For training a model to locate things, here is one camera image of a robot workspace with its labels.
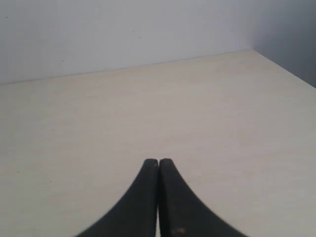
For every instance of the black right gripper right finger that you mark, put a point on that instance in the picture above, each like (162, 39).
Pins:
(182, 213)

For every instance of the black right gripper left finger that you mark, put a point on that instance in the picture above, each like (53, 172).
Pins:
(135, 214)

